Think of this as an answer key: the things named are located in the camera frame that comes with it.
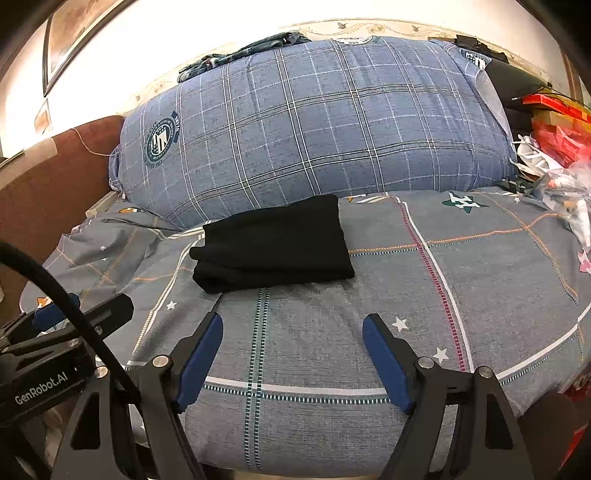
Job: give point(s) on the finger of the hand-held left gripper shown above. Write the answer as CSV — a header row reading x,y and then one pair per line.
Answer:
x,y
111,308

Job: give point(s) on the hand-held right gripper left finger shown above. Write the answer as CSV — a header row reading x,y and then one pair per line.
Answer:
x,y
198,364

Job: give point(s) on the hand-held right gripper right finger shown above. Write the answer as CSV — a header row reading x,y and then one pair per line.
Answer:
x,y
388,364

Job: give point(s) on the black pants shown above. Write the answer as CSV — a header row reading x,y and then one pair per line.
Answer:
x,y
277,244

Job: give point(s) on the grey star-print bed sheet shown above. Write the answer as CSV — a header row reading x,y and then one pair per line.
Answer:
x,y
461,286

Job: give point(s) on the brown headboard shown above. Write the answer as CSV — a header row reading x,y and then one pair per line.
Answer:
x,y
46,194

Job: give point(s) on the red cloth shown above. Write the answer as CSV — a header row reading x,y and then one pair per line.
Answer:
x,y
579,406

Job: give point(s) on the blue plaid pillow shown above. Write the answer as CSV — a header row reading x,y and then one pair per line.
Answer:
x,y
323,124

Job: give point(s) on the clear plastic bag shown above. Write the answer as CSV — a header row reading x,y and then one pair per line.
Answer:
x,y
568,189

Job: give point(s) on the red plastic bag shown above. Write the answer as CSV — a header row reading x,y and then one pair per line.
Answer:
x,y
558,138

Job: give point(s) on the dark green patterned cloth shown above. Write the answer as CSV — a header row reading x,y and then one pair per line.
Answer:
x,y
258,46

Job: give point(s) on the black cloth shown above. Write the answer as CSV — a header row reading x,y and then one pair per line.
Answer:
x,y
508,78

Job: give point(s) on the red box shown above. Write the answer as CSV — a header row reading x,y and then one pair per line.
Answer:
x,y
549,99

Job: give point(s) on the framed wall picture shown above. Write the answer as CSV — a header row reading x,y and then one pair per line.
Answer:
x,y
69,37

